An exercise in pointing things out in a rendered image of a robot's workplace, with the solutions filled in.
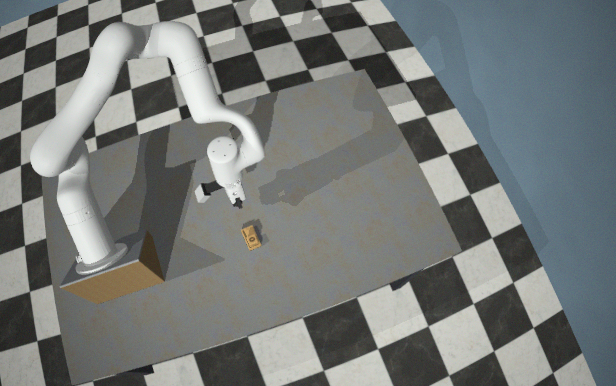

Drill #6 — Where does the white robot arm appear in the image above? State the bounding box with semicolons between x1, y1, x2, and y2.
30;21;265;275

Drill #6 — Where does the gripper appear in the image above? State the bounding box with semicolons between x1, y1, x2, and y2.
224;182;246;208

